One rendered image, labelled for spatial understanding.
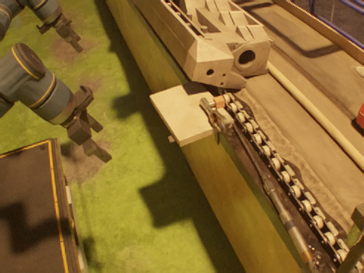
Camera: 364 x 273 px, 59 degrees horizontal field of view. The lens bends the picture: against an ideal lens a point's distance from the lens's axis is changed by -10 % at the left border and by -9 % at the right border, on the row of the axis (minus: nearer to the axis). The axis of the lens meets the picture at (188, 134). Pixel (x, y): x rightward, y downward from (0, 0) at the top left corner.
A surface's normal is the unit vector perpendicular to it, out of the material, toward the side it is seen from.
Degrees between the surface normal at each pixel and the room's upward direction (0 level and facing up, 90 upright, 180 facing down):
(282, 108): 0
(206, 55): 38
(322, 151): 0
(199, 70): 90
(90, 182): 0
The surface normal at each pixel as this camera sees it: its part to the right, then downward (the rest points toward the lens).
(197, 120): -0.08, -0.72
